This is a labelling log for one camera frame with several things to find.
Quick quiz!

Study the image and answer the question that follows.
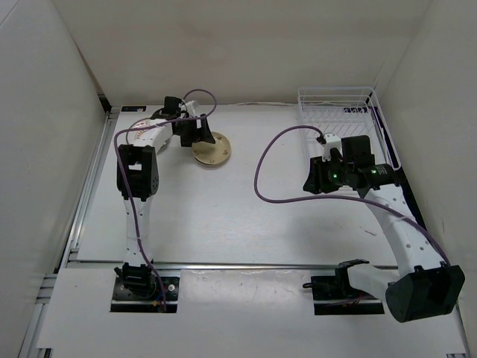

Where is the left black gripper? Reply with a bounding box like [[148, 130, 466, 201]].
[[175, 114, 215, 148]]

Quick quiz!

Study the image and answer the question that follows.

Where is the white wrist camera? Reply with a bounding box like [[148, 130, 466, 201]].
[[316, 133, 341, 162], [183, 100, 200, 117]]

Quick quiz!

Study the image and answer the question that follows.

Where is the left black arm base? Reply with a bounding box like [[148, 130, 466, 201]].
[[110, 276, 180, 314]]

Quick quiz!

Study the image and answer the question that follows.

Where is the orange sunburst pattern plate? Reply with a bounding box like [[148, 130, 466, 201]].
[[126, 119, 163, 148]]

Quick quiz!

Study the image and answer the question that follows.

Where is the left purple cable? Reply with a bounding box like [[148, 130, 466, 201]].
[[114, 88, 219, 313]]

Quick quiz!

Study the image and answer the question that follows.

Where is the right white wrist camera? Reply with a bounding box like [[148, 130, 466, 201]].
[[316, 133, 341, 162]]

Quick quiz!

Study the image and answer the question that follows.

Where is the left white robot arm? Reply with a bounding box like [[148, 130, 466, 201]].
[[114, 96, 215, 307]]

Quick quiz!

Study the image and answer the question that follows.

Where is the aluminium frame rail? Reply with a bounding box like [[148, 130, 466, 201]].
[[148, 260, 426, 271]]

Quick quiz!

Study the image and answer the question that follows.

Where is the white front board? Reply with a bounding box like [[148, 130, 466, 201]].
[[37, 268, 466, 357]]

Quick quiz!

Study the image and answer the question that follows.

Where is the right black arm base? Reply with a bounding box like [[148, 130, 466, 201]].
[[302, 271, 385, 316]]

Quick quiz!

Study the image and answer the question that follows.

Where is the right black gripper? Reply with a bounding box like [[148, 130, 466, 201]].
[[303, 154, 353, 195]]

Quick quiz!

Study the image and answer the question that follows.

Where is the white wire dish rack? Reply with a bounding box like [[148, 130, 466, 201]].
[[297, 87, 402, 171]]

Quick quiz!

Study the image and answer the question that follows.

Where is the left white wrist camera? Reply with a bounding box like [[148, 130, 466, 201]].
[[183, 100, 200, 117]]

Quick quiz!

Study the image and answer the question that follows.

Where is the purple cable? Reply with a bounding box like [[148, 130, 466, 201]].
[[254, 125, 452, 307], [114, 88, 219, 313]]

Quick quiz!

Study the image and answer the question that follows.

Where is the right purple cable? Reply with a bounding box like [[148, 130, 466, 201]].
[[254, 125, 452, 307]]

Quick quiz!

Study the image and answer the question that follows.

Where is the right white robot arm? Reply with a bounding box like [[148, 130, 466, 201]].
[[303, 134, 465, 323]]

